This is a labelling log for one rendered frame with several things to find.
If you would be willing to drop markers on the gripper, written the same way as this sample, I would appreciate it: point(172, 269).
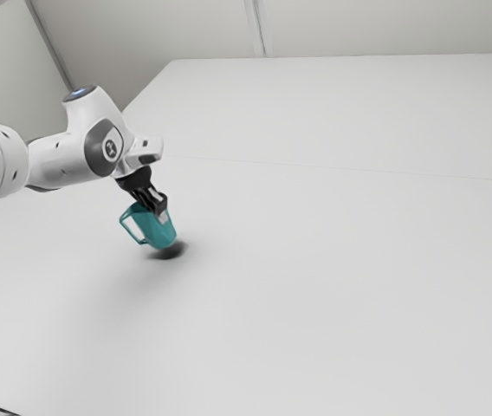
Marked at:
point(135, 182)

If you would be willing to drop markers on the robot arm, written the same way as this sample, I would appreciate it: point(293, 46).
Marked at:
point(47, 162)

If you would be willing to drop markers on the teal faceted mug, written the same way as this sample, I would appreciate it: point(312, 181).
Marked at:
point(157, 234)

